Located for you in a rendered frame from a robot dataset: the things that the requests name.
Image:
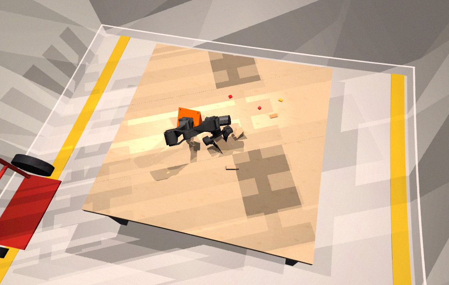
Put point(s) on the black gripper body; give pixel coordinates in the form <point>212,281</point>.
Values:
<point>226,130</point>

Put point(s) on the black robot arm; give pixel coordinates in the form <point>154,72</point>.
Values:
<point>210,124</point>

